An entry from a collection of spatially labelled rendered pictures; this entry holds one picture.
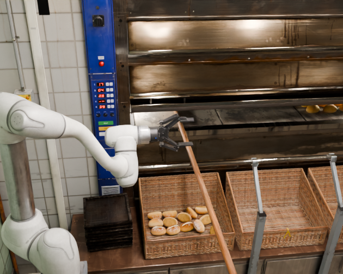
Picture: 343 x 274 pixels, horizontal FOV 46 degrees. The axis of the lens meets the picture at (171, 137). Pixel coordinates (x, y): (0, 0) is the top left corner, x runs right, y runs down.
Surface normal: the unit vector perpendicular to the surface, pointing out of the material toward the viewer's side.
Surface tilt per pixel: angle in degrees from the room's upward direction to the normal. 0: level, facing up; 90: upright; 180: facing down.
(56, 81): 90
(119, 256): 0
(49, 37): 90
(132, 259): 0
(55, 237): 6
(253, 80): 70
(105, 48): 90
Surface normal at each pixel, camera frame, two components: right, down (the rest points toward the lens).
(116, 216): 0.02, -0.86
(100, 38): 0.13, 0.51
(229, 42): 0.13, 0.18
